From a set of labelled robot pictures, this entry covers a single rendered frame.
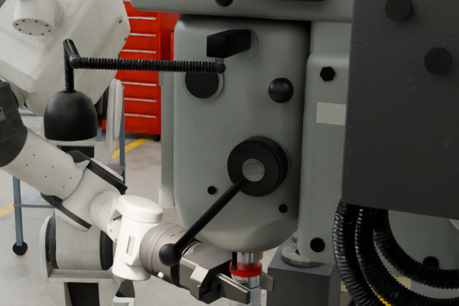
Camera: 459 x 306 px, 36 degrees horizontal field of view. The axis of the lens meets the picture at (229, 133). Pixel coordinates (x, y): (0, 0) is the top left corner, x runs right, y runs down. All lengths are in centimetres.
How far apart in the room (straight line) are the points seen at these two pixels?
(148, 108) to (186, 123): 541
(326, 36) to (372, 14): 28
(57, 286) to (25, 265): 231
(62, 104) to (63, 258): 81
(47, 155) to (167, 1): 57
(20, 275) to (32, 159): 268
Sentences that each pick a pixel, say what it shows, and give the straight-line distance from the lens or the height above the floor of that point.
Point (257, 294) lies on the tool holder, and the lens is 104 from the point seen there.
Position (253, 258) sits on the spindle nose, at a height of 129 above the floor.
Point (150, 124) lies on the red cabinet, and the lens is 633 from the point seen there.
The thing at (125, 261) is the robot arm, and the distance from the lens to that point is 117.
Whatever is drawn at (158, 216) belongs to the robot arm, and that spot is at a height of 128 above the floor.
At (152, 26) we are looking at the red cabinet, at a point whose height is 104.
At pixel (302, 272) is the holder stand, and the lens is 136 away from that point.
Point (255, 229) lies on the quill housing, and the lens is 91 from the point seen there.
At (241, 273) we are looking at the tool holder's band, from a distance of 102.
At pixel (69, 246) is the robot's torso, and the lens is 171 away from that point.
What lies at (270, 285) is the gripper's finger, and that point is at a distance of 105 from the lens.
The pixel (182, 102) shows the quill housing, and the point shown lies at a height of 152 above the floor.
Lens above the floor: 171
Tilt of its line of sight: 15 degrees down
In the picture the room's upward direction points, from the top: 1 degrees clockwise
